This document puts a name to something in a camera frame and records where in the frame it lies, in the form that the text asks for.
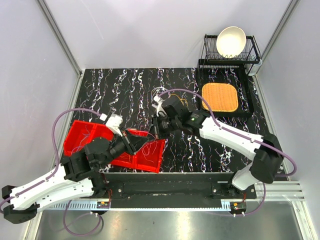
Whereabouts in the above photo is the black square tray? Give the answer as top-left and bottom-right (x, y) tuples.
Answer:
(197, 66), (254, 118)

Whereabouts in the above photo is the white cup on rack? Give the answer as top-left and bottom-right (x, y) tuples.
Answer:
(247, 59), (263, 77)

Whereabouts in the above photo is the red divided plastic bin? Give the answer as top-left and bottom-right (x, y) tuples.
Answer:
(63, 120), (165, 173)

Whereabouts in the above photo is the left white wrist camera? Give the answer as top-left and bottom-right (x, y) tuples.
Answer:
(99, 113), (123, 137)

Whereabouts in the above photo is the black wire dish rack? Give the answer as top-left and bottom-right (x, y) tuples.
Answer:
(197, 34), (261, 74)

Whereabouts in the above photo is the white pink cable coil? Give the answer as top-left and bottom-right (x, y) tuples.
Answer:
(139, 87), (166, 165)

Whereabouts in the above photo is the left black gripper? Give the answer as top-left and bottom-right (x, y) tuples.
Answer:
(98, 127), (150, 169)

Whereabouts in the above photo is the orange woven mat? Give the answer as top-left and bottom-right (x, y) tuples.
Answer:
(201, 82), (239, 113)

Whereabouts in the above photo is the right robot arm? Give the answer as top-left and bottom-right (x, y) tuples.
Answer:
(153, 95), (283, 199)

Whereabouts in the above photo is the white bowl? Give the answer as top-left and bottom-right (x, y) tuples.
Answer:
(216, 26), (247, 58)

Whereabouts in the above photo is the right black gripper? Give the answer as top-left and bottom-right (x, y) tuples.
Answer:
(147, 114), (181, 143)

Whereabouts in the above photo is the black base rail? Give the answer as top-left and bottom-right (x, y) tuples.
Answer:
(91, 172), (257, 200)

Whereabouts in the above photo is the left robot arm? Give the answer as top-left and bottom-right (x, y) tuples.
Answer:
(0, 130), (158, 224)

